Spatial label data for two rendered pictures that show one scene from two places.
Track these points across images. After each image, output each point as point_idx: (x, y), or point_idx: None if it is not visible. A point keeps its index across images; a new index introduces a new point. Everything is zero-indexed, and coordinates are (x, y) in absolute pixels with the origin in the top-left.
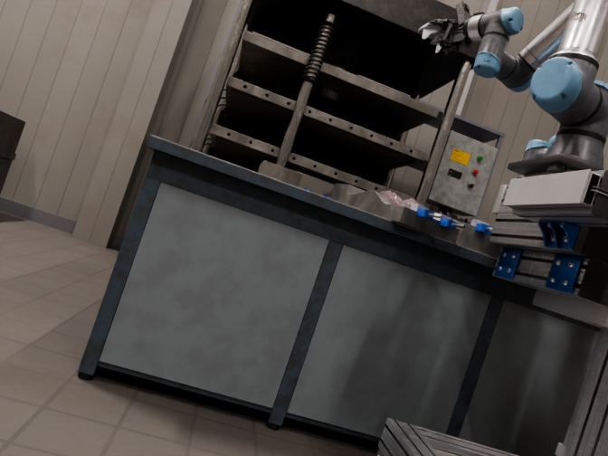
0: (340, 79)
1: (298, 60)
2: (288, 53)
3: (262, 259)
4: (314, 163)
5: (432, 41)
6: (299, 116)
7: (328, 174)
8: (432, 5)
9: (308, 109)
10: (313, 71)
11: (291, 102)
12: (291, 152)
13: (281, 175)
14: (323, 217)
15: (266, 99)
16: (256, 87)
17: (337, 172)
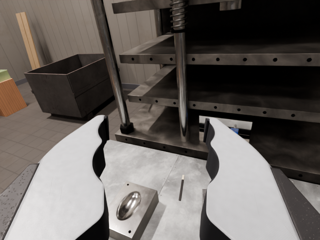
0: (218, 2)
1: (165, 6)
2: (153, 5)
3: None
4: (214, 105)
5: (204, 130)
6: (182, 72)
7: (231, 111)
8: None
9: (191, 57)
10: (177, 18)
11: (173, 57)
12: (190, 100)
13: (116, 235)
14: None
15: (152, 62)
16: (140, 55)
17: (240, 108)
